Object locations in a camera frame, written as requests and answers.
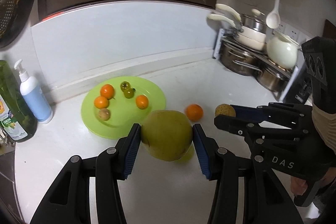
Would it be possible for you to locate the brown kiwi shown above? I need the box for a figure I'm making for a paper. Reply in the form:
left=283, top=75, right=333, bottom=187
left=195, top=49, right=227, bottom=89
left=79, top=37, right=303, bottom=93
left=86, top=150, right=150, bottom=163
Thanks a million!
left=98, top=108, right=111, bottom=121
left=215, top=104, right=236, bottom=117

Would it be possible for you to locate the orange tangerine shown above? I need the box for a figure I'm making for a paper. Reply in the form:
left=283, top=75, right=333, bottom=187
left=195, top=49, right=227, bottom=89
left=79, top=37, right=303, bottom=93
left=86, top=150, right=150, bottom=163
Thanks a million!
left=100, top=84, right=115, bottom=100
left=135, top=95, right=149, bottom=110
left=94, top=96, right=109, bottom=109
left=185, top=104, right=204, bottom=122

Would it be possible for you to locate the small green tomato back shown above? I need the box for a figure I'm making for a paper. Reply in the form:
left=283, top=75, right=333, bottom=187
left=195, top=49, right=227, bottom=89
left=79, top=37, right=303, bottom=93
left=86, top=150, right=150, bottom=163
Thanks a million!
left=120, top=81, right=131, bottom=92

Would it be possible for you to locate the green apple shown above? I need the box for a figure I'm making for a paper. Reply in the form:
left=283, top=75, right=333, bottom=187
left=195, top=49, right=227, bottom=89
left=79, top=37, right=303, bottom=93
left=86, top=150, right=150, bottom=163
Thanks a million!
left=178, top=145, right=195, bottom=162

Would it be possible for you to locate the operator right hand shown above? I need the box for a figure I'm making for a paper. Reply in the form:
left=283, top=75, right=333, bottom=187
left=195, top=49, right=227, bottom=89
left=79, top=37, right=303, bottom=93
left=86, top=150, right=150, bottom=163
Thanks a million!
left=290, top=168, right=335, bottom=196

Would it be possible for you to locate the steel pot lower right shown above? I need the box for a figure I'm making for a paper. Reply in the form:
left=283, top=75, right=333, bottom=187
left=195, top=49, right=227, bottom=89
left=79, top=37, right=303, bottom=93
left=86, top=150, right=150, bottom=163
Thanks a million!
left=256, top=67, right=289, bottom=93

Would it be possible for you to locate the white ceramic teapot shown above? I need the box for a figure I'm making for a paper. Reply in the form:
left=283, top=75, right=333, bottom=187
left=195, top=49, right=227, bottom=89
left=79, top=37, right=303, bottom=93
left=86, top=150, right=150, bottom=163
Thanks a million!
left=266, top=31, right=299, bottom=69

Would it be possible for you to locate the black knife block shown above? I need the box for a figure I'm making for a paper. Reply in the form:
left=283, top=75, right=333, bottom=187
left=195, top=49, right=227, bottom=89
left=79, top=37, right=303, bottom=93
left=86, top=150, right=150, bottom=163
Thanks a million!
left=282, top=19, right=336, bottom=106

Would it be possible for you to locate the metal pot rack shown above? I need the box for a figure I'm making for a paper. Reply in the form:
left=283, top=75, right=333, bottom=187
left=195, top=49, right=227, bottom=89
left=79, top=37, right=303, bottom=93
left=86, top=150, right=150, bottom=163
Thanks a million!
left=213, top=28, right=295, bottom=101

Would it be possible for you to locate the steel lidded pot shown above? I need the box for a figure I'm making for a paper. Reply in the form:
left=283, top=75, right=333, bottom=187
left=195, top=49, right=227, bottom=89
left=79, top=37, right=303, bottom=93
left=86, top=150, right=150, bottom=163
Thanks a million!
left=240, top=9, right=266, bottom=33

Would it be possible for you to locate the green dish soap bottle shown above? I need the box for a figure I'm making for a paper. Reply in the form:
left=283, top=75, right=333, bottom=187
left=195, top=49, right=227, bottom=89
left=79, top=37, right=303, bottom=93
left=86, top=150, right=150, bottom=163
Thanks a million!
left=1, top=60, right=38, bottom=143

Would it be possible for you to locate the white ladle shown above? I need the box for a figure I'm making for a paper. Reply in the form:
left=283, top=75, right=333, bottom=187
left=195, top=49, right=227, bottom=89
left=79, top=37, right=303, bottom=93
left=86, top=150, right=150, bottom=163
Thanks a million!
left=265, top=0, right=281, bottom=30

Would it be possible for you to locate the green plate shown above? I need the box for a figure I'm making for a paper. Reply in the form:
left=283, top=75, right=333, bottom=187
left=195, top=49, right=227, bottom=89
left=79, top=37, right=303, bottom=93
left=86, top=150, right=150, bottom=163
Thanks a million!
left=81, top=76, right=166, bottom=139

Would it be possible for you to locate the blue white pump bottle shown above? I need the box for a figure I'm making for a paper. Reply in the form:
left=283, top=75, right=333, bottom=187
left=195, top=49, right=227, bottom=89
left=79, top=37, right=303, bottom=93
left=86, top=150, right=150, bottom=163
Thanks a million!
left=14, top=59, right=53, bottom=124

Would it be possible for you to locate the brass strainer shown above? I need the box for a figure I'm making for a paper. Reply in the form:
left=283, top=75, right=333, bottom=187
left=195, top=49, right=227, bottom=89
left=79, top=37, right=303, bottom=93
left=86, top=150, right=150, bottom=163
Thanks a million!
left=0, top=0, right=19, bottom=38

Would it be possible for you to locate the black frying pan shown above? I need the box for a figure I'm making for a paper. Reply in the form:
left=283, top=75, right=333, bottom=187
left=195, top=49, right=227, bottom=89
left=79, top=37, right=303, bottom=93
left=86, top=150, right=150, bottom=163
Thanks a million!
left=1, top=0, right=34, bottom=48

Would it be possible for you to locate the white pan with handle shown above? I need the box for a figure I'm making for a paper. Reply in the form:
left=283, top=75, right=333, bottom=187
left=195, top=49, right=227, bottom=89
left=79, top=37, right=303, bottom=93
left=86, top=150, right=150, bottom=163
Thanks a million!
left=207, top=14, right=266, bottom=52

